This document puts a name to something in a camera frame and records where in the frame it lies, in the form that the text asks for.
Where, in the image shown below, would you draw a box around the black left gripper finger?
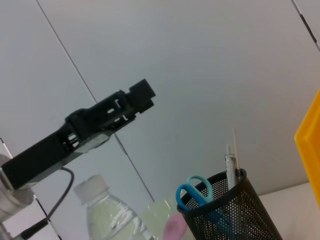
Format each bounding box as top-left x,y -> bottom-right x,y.
126,78 -> 157,103
132,98 -> 156,116

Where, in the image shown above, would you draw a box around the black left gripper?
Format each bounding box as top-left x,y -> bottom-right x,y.
1,89 -> 137,190

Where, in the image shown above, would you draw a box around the clear water bottle green label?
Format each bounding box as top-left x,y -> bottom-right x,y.
72,174 -> 161,240

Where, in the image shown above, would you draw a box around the blue scissors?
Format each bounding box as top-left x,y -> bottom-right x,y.
175,174 -> 215,211

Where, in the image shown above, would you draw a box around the clear plastic ruler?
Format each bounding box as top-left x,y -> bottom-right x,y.
231,127 -> 241,171

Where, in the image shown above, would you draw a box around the silver ballpoint pen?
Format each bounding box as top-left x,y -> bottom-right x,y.
224,143 -> 238,192

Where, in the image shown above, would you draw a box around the pink toy peach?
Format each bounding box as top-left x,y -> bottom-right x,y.
162,212 -> 189,240

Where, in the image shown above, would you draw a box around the black mesh pen holder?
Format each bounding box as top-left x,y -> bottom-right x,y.
176,167 -> 283,240

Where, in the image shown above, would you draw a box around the green translucent plastic bowl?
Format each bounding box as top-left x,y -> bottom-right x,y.
138,197 -> 181,240

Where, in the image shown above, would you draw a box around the yellow plastic bin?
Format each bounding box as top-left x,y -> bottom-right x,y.
294,88 -> 320,201

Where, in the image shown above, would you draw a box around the left gripper dark cable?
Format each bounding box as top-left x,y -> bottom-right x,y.
21,167 -> 76,238

